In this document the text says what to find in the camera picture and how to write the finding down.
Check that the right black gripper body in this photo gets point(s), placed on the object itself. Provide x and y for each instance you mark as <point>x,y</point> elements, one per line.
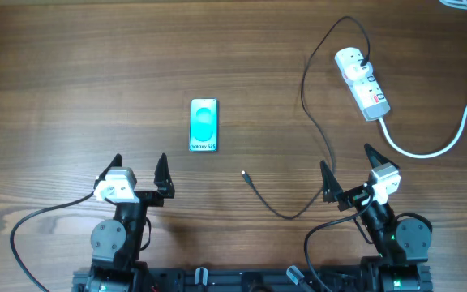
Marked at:
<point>353,198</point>

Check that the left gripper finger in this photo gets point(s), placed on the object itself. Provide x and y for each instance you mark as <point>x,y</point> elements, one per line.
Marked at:
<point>116,162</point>
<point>162,178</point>

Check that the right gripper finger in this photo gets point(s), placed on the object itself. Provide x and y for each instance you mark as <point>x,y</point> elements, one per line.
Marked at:
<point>377,159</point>
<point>331,188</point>

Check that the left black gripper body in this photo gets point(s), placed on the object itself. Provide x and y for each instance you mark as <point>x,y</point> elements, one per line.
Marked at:
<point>147,199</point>

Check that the turquoise screen Galaxy smartphone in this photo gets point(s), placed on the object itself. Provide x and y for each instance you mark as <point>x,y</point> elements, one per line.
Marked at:
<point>203,125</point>

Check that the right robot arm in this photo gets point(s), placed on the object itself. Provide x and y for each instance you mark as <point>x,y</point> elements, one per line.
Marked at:
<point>402,241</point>

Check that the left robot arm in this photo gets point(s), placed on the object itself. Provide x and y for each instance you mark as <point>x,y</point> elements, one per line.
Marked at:
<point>117,242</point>

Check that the white USB charger plug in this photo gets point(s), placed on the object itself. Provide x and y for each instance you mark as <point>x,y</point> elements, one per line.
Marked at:
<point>356,71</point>

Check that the white power strip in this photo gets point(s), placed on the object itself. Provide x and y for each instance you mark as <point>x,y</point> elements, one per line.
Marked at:
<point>366,92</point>

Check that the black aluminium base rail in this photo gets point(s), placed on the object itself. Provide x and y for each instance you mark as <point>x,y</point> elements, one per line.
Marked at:
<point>254,280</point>

